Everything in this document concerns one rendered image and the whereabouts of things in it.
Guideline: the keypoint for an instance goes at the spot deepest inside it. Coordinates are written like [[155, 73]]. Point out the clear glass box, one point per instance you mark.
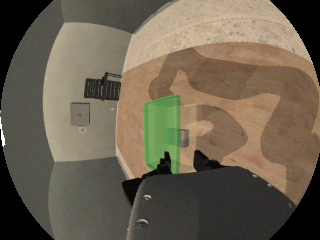
[[188, 135]]

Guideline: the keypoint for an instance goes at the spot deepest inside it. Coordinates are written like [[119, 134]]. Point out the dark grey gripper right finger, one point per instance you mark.
[[202, 162]]

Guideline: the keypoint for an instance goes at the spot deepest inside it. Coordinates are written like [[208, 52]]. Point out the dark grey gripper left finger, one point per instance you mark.
[[131, 186]]

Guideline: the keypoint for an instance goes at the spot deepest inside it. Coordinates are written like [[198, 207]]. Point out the green rectangular lid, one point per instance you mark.
[[162, 131]]

